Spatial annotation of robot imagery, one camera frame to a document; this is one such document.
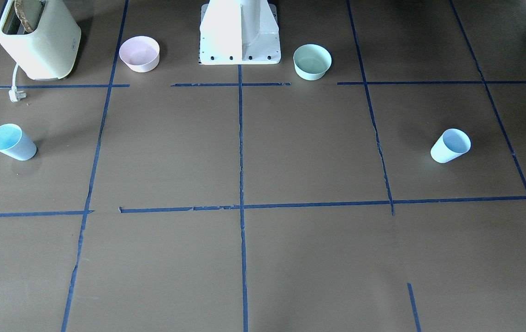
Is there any light blue cup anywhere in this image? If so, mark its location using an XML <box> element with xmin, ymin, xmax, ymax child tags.
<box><xmin>431</xmin><ymin>128</ymin><xmax>472</xmax><ymax>163</ymax></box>

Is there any green bowl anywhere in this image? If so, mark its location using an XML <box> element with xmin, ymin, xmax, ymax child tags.
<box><xmin>293</xmin><ymin>44</ymin><xmax>332</xmax><ymax>81</ymax></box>

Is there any pink bowl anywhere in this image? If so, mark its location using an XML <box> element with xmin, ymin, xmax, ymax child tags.
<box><xmin>118</xmin><ymin>36</ymin><xmax>161</xmax><ymax>73</ymax></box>

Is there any cream toaster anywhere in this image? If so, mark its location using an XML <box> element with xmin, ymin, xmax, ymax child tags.
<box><xmin>0</xmin><ymin>0</ymin><xmax>81</xmax><ymax>81</ymax></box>

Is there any toast slice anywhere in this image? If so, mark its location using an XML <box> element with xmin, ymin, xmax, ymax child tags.
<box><xmin>13</xmin><ymin>0</ymin><xmax>45</xmax><ymax>33</ymax></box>

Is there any white pedestal column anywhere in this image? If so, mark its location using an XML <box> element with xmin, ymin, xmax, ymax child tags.
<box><xmin>198</xmin><ymin>0</ymin><xmax>282</xmax><ymax>65</ymax></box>

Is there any white toaster plug cable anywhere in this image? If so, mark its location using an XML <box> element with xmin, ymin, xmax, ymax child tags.
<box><xmin>9</xmin><ymin>64</ymin><xmax>27</xmax><ymax>103</ymax></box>

